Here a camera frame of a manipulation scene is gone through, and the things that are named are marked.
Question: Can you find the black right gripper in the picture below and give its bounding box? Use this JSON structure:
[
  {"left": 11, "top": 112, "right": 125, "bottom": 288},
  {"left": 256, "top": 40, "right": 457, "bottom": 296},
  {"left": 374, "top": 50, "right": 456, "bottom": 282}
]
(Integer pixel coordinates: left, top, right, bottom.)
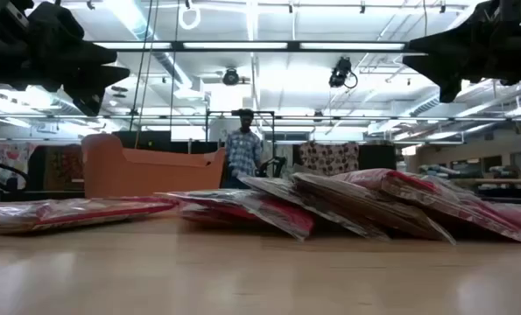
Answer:
[{"left": 402, "top": 0, "right": 521, "bottom": 105}]

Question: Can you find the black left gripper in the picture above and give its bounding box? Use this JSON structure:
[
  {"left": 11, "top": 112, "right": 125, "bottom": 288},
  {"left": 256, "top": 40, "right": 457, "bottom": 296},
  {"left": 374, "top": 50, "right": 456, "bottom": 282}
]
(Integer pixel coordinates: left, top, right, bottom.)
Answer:
[{"left": 0, "top": 0, "right": 131, "bottom": 117}]

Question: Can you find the black overhead light bar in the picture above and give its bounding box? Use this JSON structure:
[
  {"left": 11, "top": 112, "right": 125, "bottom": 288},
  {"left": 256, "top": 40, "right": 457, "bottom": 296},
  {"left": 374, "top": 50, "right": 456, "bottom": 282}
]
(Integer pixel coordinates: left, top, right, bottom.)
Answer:
[{"left": 91, "top": 39, "right": 427, "bottom": 54}]

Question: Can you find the dark patterned cloth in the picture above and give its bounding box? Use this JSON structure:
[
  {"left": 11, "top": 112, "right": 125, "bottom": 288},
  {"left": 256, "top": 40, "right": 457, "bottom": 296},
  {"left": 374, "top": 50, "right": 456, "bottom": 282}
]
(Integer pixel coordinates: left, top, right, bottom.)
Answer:
[{"left": 44, "top": 144, "right": 85, "bottom": 192}]

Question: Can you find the orange plastic basket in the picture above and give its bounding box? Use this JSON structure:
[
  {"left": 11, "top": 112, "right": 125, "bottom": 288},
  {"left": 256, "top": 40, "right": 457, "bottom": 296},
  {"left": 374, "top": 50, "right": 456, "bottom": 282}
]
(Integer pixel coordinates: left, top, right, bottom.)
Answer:
[{"left": 81, "top": 132, "right": 227, "bottom": 200}]

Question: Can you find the black cabinet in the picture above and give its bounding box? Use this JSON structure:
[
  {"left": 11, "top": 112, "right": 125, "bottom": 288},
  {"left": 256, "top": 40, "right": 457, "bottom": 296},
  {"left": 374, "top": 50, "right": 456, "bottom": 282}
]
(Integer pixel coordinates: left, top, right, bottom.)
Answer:
[{"left": 357, "top": 143, "right": 398, "bottom": 172}]

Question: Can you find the floral white cloth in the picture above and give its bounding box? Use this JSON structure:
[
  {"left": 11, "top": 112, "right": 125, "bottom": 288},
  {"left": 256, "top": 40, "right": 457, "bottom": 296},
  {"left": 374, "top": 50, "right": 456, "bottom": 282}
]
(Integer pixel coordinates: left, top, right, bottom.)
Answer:
[{"left": 0, "top": 141, "right": 39, "bottom": 190}]

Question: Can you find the background work table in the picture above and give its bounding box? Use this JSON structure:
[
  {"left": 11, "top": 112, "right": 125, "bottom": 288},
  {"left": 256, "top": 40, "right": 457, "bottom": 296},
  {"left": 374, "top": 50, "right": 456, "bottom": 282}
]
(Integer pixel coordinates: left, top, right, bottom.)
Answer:
[{"left": 417, "top": 163, "right": 521, "bottom": 199}]

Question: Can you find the round black ceiling device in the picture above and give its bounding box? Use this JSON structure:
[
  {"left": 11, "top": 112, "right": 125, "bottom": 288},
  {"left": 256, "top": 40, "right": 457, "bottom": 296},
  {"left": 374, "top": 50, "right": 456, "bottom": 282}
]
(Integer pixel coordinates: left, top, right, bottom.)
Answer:
[{"left": 222, "top": 66, "right": 241, "bottom": 87}]

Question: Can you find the pile of red packets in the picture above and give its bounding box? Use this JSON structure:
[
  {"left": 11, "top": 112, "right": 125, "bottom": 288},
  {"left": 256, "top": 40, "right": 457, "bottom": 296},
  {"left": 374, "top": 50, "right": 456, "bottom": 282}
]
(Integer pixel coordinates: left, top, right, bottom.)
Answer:
[{"left": 329, "top": 167, "right": 521, "bottom": 247}]

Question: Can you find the brown dotted white cloth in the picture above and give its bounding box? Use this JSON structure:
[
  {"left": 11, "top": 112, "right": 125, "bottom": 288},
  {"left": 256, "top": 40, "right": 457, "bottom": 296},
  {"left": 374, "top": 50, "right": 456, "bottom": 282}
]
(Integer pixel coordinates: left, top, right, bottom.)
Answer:
[{"left": 298, "top": 140, "right": 361, "bottom": 177}]

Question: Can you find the person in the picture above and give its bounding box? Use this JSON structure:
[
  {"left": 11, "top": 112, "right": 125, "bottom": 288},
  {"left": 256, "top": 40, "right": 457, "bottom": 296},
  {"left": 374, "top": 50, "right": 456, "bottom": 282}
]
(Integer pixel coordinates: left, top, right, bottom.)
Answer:
[{"left": 223, "top": 108, "right": 264, "bottom": 190}]

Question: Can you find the black hanging ceiling camera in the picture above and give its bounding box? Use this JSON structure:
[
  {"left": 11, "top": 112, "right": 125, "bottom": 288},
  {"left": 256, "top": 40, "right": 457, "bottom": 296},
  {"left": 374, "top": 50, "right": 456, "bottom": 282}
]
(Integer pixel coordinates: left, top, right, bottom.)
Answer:
[{"left": 327, "top": 56, "right": 359, "bottom": 90}]

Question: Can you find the white hanging ring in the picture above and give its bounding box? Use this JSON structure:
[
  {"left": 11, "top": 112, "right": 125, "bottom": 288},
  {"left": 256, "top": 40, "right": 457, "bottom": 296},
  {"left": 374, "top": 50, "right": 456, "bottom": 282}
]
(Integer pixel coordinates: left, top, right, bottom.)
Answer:
[{"left": 178, "top": 2, "right": 203, "bottom": 32}]

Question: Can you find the black looped cable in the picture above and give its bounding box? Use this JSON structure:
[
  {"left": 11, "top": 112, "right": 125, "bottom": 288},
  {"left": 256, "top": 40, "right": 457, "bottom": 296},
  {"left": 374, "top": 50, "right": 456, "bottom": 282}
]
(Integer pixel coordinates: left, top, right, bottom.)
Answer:
[{"left": 0, "top": 158, "right": 30, "bottom": 193}]

